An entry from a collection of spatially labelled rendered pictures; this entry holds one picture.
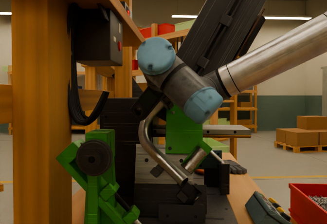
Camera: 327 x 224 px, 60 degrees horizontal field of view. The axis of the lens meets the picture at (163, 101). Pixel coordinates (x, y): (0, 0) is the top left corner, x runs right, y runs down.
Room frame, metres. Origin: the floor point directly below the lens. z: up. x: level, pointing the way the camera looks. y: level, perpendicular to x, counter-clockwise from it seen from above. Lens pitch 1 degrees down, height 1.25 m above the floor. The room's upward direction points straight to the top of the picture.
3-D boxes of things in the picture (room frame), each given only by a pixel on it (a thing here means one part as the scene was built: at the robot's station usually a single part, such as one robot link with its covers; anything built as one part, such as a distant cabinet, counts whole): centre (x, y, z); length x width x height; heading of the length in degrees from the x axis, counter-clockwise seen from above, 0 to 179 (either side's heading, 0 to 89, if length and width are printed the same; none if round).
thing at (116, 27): (0.91, 0.20, 1.42); 0.17 x 0.12 x 0.15; 176
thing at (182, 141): (0.92, -0.07, 1.17); 0.13 x 0.12 x 0.20; 176
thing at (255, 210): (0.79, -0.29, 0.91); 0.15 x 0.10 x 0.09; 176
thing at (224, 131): (1.08, -0.12, 1.11); 0.39 x 0.16 x 0.03; 86
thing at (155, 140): (1.12, 0.12, 1.07); 0.30 x 0.18 x 0.34; 176
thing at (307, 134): (6.61, -3.37, 0.37); 1.20 x 0.80 x 0.74; 101
